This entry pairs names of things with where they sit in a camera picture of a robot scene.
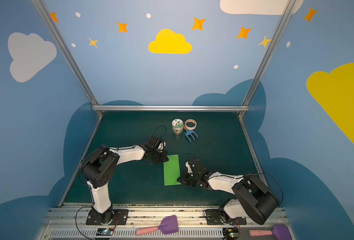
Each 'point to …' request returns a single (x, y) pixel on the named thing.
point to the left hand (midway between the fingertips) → (170, 160)
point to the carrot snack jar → (177, 126)
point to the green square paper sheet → (171, 170)
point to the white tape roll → (190, 120)
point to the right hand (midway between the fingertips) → (176, 178)
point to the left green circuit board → (104, 231)
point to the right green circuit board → (232, 233)
